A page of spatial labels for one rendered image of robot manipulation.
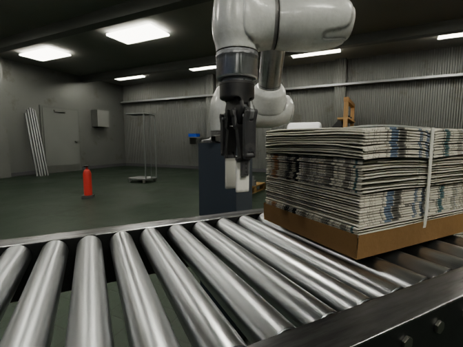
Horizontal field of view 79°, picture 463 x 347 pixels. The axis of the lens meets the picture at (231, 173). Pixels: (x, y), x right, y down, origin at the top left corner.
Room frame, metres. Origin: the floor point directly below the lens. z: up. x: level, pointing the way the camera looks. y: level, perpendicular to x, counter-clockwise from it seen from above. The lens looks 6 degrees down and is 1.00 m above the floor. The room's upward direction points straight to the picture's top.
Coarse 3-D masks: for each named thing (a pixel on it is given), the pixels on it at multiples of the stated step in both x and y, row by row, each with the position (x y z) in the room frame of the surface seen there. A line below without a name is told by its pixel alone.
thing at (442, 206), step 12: (444, 132) 0.55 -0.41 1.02; (456, 132) 0.57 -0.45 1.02; (444, 144) 0.58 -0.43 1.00; (456, 144) 0.58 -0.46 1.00; (444, 156) 0.56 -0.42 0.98; (456, 156) 0.58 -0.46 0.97; (444, 168) 0.56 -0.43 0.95; (456, 168) 0.58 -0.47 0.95; (444, 180) 0.56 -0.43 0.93; (456, 180) 0.58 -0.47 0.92; (432, 192) 0.56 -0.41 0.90; (444, 192) 0.57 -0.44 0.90; (456, 192) 0.59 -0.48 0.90; (432, 204) 0.56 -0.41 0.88; (444, 204) 0.58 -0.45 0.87; (456, 204) 0.60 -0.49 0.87; (432, 216) 0.56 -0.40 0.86; (444, 216) 0.58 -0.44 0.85
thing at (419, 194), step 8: (424, 136) 0.53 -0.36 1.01; (440, 136) 0.55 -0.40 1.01; (424, 144) 0.53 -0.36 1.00; (424, 152) 0.53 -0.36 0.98; (424, 160) 0.55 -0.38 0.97; (432, 160) 0.55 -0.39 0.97; (424, 168) 0.54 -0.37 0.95; (432, 168) 0.55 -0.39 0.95; (424, 176) 0.54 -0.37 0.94; (432, 176) 0.55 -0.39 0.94; (424, 184) 0.54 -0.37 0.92; (432, 184) 0.55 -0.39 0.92; (416, 192) 0.53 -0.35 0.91; (424, 192) 0.55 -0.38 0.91; (416, 200) 0.53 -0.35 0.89; (424, 200) 0.55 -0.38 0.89; (432, 200) 0.56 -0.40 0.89; (416, 208) 0.54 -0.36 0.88; (424, 208) 0.55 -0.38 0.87; (416, 216) 0.53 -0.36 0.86
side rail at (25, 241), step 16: (128, 224) 0.68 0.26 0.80; (144, 224) 0.68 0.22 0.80; (160, 224) 0.68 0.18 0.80; (192, 224) 0.71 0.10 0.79; (0, 240) 0.57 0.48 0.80; (16, 240) 0.57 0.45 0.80; (32, 240) 0.57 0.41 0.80; (48, 240) 0.57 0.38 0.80; (64, 240) 0.58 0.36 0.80; (32, 256) 0.56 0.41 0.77; (144, 256) 0.66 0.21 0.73; (112, 272) 0.62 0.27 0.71; (64, 288) 0.58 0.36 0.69
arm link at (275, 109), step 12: (264, 60) 1.21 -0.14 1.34; (276, 60) 1.20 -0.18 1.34; (264, 72) 1.24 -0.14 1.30; (276, 72) 1.23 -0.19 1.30; (264, 84) 1.27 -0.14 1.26; (276, 84) 1.27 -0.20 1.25; (264, 96) 1.28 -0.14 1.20; (276, 96) 1.27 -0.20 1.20; (288, 96) 1.36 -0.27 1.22; (252, 108) 1.32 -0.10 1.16; (264, 108) 1.30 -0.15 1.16; (276, 108) 1.30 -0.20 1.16; (288, 108) 1.32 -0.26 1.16; (264, 120) 1.34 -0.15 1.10; (276, 120) 1.34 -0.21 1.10; (288, 120) 1.36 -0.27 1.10
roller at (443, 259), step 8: (408, 248) 0.54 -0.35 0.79; (416, 248) 0.53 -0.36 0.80; (424, 248) 0.53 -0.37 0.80; (416, 256) 0.52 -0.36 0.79; (424, 256) 0.51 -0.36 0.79; (432, 256) 0.50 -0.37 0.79; (440, 256) 0.49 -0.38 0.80; (448, 256) 0.49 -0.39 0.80; (440, 264) 0.48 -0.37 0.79; (448, 264) 0.48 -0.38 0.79; (456, 264) 0.47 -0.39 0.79
